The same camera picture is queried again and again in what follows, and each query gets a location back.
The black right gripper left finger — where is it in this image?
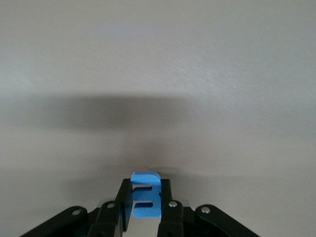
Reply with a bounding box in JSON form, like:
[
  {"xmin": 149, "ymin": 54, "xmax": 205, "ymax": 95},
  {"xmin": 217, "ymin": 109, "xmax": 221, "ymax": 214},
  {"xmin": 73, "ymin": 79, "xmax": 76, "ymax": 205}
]
[{"xmin": 23, "ymin": 179, "xmax": 135, "ymax": 237}]

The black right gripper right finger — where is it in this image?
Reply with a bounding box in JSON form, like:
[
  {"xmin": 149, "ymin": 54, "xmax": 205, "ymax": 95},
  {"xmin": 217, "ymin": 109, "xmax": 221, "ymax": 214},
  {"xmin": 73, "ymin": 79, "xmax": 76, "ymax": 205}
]
[{"xmin": 158, "ymin": 178, "xmax": 262, "ymax": 237}]

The blue foam letter m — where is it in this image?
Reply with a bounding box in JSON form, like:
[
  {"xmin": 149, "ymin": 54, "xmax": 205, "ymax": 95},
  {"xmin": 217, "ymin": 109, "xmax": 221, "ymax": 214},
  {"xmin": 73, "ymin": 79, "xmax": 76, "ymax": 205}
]
[{"xmin": 130, "ymin": 171, "xmax": 162, "ymax": 219}]

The brown table cover sheet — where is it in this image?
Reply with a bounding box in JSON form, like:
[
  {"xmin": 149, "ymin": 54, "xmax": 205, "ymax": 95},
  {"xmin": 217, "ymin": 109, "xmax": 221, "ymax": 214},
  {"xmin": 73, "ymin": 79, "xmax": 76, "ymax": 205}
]
[{"xmin": 0, "ymin": 0, "xmax": 316, "ymax": 237}]

